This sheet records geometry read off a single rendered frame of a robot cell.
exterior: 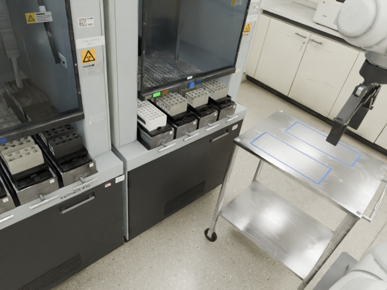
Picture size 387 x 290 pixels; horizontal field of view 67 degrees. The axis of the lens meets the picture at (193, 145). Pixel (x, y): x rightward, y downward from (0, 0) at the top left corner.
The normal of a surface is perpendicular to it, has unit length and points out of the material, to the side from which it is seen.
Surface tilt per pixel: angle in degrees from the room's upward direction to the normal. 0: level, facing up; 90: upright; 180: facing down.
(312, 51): 90
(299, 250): 0
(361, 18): 89
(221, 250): 0
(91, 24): 90
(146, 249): 0
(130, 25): 90
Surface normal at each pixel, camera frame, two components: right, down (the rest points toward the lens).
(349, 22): -0.88, 0.17
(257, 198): 0.13, -0.77
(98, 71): 0.66, 0.54
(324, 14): -0.76, 0.33
